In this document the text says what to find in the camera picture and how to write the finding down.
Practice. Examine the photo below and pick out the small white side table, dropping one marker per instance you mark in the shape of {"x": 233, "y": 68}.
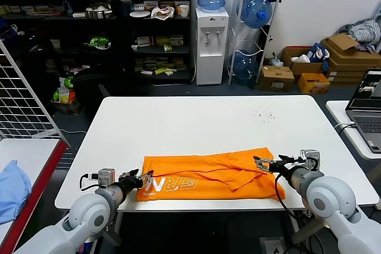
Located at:
{"x": 339, "y": 112}

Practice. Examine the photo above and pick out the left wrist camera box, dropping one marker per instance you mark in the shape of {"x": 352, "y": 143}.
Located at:
{"x": 106, "y": 177}

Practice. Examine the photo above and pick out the yellow green carton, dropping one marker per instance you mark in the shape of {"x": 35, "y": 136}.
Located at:
{"x": 168, "y": 41}

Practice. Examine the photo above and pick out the white water dispenser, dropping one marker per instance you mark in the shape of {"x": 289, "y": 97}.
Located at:
{"x": 211, "y": 58}

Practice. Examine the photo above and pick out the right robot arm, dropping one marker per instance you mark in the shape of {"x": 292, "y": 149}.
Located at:
{"x": 327, "y": 200}

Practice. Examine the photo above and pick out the clear plastic bag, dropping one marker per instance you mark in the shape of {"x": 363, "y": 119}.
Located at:
{"x": 276, "y": 60}

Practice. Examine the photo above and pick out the white plastic bag with red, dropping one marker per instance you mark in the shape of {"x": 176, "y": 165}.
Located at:
{"x": 162, "y": 14}

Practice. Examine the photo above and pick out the closed labelled cardboard box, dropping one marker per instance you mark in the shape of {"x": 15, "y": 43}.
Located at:
{"x": 275, "y": 79}

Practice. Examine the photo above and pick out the white table with red edge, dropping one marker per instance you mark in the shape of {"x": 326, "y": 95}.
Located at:
{"x": 26, "y": 156}

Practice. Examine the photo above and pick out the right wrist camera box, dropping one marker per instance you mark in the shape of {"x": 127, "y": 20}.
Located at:
{"x": 310, "y": 160}

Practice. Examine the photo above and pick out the green produce bag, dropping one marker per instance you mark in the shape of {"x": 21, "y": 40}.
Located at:
{"x": 100, "y": 43}

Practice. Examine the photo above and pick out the flat cardboard box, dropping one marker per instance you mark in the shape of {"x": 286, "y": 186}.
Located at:
{"x": 351, "y": 66}
{"x": 345, "y": 75}

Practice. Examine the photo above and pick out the yellow printed carton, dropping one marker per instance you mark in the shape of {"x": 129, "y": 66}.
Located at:
{"x": 314, "y": 85}

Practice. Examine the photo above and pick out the light blue cloth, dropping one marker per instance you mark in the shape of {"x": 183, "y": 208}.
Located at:
{"x": 13, "y": 192}

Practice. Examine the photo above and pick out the grey floor socket box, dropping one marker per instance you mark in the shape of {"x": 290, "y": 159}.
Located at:
{"x": 273, "y": 247}

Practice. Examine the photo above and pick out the grey blue clothes pile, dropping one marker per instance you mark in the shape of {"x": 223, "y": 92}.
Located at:
{"x": 363, "y": 30}

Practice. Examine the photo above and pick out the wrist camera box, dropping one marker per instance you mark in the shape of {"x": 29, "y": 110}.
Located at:
{"x": 106, "y": 177}
{"x": 310, "y": 160}

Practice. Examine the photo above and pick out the black shelving unit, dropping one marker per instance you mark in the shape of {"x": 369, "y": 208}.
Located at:
{"x": 125, "y": 28}

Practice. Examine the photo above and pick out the grey laptop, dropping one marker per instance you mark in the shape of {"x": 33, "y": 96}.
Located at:
{"x": 366, "y": 123}

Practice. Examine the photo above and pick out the open cardboard box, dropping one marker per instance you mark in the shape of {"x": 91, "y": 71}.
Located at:
{"x": 306, "y": 69}

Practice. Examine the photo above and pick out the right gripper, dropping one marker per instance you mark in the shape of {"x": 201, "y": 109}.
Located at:
{"x": 282, "y": 170}

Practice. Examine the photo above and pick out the green snack bag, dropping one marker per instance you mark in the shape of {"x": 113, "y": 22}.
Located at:
{"x": 66, "y": 83}

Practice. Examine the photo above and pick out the black office chair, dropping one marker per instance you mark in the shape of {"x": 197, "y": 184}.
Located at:
{"x": 96, "y": 82}

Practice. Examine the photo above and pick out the steel pot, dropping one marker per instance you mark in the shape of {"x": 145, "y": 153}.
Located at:
{"x": 96, "y": 13}

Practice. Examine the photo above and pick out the white plate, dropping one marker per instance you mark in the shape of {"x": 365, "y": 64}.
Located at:
{"x": 140, "y": 14}

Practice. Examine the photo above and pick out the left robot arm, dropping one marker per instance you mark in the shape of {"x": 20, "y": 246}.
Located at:
{"x": 86, "y": 215}

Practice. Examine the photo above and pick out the white crumpled bag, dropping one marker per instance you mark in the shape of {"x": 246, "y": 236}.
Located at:
{"x": 300, "y": 59}

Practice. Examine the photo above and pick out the large cardboard box with flap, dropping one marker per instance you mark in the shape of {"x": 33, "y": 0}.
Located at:
{"x": 342, "y": 43}

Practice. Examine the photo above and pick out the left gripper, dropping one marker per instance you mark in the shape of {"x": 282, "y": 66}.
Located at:
{"x": 129, "y": 184}

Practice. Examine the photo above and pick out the yellow orange snack bag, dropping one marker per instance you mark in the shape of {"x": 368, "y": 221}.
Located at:
{"x": 66, "y": 96}

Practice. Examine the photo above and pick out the orange t-shirt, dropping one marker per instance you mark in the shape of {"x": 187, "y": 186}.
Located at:
{"x": 208, "y": 176}

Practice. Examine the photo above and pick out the white red medicine box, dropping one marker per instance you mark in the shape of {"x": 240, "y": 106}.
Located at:
{"x": 145, "y": 41}

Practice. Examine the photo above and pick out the white paper cup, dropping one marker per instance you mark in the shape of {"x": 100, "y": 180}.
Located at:
{"x": 184, "y": 11}

